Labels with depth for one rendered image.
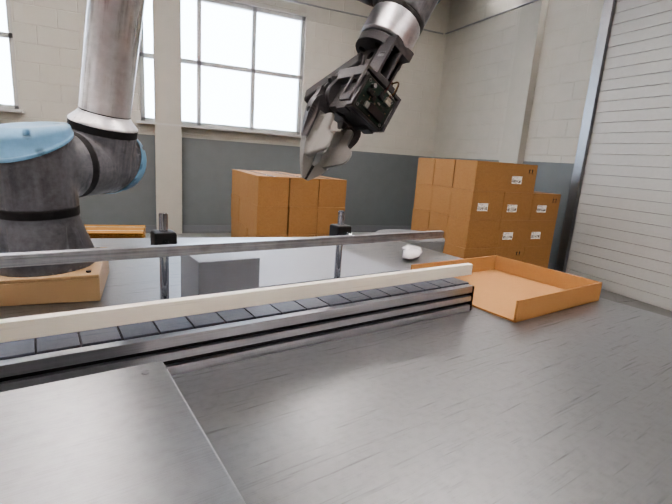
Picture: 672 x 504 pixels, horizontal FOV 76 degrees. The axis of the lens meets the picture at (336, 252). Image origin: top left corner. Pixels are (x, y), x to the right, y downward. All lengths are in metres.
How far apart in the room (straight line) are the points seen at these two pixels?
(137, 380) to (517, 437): 0.36
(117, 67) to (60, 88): 5.05
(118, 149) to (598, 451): 0.83
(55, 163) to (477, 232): 3.51
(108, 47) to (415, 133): 6.29
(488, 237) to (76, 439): 3.86
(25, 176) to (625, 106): 4.79
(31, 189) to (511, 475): 0.73
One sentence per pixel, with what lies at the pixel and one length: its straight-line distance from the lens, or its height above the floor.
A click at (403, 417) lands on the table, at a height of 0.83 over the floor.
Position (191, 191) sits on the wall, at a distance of 5.89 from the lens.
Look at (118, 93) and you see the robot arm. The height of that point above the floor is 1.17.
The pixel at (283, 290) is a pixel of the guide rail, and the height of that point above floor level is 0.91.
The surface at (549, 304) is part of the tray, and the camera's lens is 0.89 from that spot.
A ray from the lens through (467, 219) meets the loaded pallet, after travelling 3.89.
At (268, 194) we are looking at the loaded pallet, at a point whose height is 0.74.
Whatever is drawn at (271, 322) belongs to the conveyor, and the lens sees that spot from 0.57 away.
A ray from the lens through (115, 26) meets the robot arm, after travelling 0.89.
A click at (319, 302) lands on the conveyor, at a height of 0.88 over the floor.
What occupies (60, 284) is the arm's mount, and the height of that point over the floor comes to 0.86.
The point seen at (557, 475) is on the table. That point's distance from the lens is 0.46.
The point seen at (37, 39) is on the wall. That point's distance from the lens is 6.03.
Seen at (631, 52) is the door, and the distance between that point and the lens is 5.14.
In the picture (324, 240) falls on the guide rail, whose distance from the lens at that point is 0.68.
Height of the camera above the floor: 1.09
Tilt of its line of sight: 12 degrees down
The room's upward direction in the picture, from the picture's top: 4 degrees clockwise
